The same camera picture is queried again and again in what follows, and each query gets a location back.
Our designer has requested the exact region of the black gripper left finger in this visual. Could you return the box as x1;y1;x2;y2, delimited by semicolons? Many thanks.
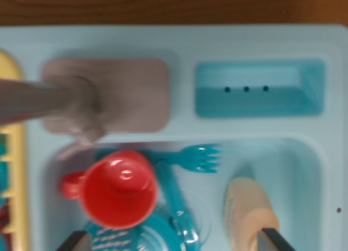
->
55;230;93;251

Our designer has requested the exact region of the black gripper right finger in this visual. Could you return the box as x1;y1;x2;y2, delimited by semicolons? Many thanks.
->
255;228;297;251

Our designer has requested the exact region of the cream detergent bottle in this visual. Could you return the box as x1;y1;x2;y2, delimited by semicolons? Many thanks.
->
223;176;280;251

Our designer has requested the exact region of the light blue toy sink unit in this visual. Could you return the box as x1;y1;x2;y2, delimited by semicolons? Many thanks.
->
0;24;348;251

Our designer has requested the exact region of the teal slotted toy spoon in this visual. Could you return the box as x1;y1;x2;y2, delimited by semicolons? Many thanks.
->
92;226;134;251

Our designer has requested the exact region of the red toy cup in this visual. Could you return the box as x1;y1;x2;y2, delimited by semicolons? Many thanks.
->
60;149;159;230

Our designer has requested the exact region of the teal toy plate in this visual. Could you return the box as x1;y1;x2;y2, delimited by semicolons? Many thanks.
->
84;212;188;251

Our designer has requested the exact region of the teal toy knife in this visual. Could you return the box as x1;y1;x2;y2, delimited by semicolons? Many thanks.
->
160;163;202;251

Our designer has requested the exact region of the yellow dish rack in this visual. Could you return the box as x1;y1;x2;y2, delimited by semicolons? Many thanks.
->
0;51;29;251

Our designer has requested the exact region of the teal toy fork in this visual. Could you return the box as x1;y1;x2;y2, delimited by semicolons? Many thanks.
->
95;143;221;173

